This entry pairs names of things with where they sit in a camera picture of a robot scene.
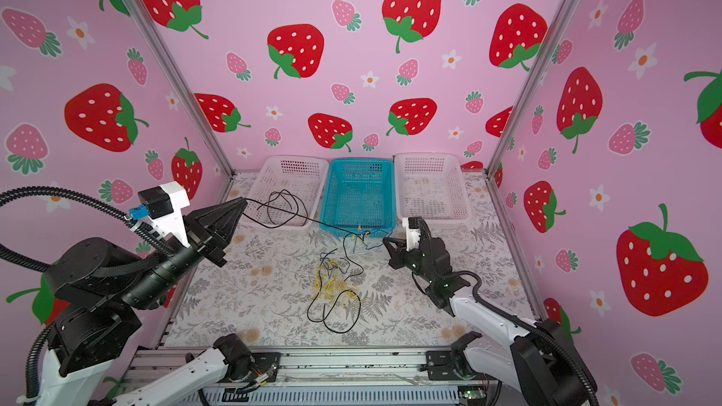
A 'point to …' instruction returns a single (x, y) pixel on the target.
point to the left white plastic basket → (303, 177)
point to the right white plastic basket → (431, 186)
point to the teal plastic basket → (359, 194)
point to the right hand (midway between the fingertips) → (384, 239)
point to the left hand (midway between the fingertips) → (237, 199)
